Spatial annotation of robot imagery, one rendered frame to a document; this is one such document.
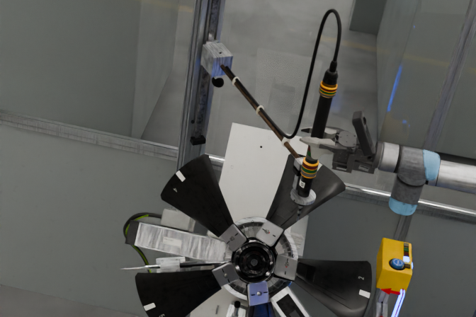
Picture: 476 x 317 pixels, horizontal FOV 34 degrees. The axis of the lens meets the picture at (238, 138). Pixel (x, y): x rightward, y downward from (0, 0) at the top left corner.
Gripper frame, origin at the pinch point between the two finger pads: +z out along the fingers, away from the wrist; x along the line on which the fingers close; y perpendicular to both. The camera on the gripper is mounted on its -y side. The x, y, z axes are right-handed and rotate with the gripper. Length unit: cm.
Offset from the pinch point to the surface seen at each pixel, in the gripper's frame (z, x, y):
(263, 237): 5.4, 4.7, 42.3
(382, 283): -36, 21, 65
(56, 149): 94, 70, 77
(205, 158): 26.8, 12.1, 23.5
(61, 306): 91, 70, 166
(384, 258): -35, 26, 59
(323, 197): -9.3, 10.8, 27.5
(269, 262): 2.3, -4.3, 43.2
